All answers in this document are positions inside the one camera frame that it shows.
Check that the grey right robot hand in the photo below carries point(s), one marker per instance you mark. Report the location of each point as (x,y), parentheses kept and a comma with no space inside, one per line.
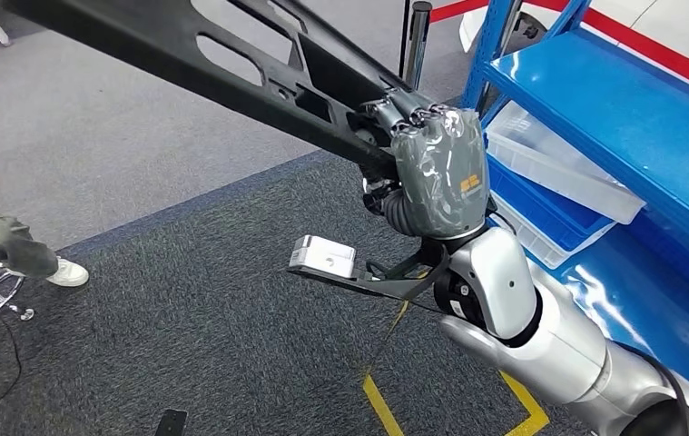
(446,180)

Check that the long black plastic part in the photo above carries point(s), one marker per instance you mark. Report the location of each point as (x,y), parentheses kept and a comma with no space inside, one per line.
(169,60)

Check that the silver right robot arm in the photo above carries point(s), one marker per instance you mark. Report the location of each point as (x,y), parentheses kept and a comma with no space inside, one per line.
(560,355)

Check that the blue metal shelf rack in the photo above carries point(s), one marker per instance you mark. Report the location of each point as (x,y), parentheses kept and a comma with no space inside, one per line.
(621,120)

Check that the translucent white plastic bin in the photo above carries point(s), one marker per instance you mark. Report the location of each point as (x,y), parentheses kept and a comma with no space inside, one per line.
(554,168)

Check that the white car with red stripe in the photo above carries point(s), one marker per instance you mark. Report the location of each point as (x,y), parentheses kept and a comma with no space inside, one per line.
(681,24)

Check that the person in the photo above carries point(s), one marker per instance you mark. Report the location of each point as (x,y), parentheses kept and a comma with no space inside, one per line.
(13,247)

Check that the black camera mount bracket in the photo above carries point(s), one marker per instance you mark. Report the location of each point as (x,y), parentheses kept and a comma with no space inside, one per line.
(380,287)

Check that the chrome stanchion post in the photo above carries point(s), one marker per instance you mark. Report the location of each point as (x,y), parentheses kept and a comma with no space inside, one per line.
(421,42)

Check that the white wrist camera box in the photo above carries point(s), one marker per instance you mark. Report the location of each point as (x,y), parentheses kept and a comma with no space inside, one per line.
(323,257)

